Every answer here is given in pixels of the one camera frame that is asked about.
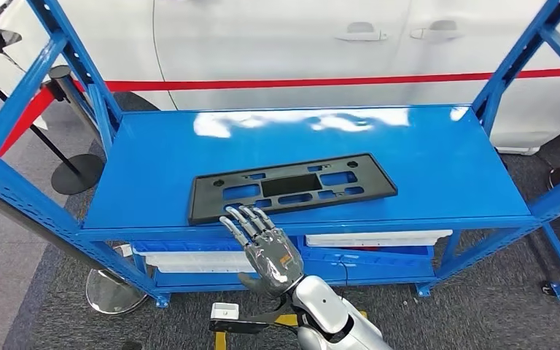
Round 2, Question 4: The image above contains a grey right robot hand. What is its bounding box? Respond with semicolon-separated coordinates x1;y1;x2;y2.
219;205;305;298

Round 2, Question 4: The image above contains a black plastic plate panel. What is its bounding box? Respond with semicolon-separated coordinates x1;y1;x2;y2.
188;152;399;227

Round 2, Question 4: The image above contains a blue steel shelf rack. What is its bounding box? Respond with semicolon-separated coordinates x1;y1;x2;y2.
0;0;560;310

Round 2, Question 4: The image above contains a white plastic crate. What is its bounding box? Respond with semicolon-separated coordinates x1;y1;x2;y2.
305;230;454;248
144;251;257;275

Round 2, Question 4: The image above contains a blue plastic crate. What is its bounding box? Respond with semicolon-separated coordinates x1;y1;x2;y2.
131;240;247;255
300;236;435;282

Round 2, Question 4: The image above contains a yellow floor tape square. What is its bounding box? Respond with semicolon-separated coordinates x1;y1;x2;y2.
214;311;368;350

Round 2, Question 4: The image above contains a red barrier belt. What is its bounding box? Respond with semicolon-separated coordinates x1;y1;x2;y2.
0;67;560;158

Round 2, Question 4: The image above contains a white car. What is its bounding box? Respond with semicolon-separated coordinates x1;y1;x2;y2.
0;0;560;155

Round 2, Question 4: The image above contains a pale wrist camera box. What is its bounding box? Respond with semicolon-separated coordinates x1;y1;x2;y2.
211;303;241;322

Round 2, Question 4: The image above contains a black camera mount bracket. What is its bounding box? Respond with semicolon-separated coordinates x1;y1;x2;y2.
209;308;293;335

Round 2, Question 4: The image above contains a chrome base stanchion post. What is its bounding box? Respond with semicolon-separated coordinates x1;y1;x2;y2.
0;181;148;315

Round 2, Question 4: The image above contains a black capped stanchion post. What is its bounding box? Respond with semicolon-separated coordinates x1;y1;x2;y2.
47;65;104;146

